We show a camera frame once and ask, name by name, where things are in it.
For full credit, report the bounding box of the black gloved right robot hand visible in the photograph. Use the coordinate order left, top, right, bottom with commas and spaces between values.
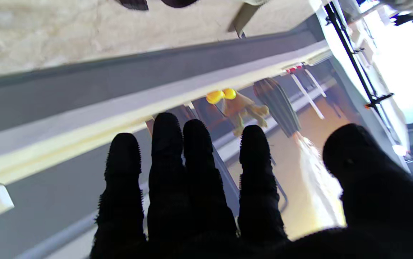
91, 112, 413, 259

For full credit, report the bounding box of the dark brown woven belt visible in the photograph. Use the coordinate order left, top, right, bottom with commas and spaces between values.
115, 0, 199, 11

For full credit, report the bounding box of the dark blue rounded container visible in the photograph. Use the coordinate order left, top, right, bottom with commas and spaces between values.
212, 142, 241, 218

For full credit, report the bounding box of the yellow brown cactus plant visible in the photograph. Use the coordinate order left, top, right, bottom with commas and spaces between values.
222, 92, 270, 137

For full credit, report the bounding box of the white pampas grass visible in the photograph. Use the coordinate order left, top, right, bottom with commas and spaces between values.
294, 133, 347, 228

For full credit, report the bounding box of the dark ribbed vase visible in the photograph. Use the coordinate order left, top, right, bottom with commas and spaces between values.
253, 77, 302, 138

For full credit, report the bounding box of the black metal rod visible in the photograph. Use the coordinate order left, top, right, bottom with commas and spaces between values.
323, 0, 395, 110

